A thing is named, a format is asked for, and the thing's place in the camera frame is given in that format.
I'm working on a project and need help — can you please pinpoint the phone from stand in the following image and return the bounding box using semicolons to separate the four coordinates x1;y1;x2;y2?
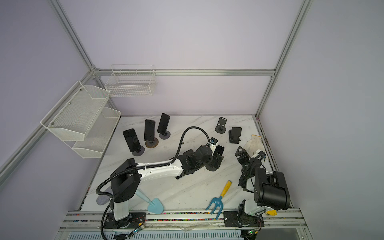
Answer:
214;145;225;157

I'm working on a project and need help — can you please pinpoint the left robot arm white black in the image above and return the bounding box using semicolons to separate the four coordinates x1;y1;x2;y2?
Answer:
110;144;225;221

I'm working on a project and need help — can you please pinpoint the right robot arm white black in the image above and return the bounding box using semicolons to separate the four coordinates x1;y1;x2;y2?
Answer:
235;147;291;211

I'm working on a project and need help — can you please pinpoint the black folding phone stand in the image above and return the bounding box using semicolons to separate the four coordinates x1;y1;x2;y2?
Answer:
229;127;242;144

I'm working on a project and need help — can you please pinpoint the grey round phone stand back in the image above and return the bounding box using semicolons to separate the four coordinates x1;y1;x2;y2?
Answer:
159;131;171;140

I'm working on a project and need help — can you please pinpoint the phone on grey round stand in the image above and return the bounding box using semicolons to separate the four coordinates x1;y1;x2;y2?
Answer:
157;113;171;134

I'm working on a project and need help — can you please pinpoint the phone on wooden-base stand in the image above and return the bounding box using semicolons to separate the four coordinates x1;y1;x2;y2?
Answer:
144;119;156;142

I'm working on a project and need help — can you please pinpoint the grey round stand far left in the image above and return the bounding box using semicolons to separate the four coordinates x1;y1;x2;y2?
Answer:
132;146;145;157

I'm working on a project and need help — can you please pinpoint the white work glove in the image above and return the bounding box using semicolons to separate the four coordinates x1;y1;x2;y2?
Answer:
243;135;266;157

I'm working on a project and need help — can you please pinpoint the blue yellow garden fork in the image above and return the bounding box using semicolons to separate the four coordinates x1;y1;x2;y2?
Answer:
206;181;232;220

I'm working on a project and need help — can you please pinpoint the yellow tape measure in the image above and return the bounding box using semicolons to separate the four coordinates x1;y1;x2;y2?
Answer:
266;210;277;216

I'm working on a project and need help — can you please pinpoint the teal garden trowel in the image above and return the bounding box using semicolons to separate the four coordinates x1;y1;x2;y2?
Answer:
135;190;164;214

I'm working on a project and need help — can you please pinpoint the grey felt pad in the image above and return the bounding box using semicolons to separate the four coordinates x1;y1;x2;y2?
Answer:
96;195;113;206

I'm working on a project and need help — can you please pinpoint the white mesh two-tier shelf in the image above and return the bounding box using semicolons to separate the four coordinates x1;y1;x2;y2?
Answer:
41;82;121;159

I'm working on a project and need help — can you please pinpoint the black corrugated cable left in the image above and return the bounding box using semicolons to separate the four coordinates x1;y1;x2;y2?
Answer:
95;126;211;240

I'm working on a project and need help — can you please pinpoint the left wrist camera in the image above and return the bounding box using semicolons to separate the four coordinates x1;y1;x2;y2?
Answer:
209;137;218;152

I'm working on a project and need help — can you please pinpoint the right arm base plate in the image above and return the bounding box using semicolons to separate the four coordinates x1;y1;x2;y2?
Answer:
224;200;266;228

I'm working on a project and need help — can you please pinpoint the aluminium front rail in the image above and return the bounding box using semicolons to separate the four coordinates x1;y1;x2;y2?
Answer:
59;209;308;232

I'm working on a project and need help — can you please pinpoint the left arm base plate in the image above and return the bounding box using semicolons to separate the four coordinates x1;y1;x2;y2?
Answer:
103;212;147;229

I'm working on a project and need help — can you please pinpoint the white wire basket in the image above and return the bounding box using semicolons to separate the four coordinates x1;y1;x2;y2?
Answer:
105;65;157;97

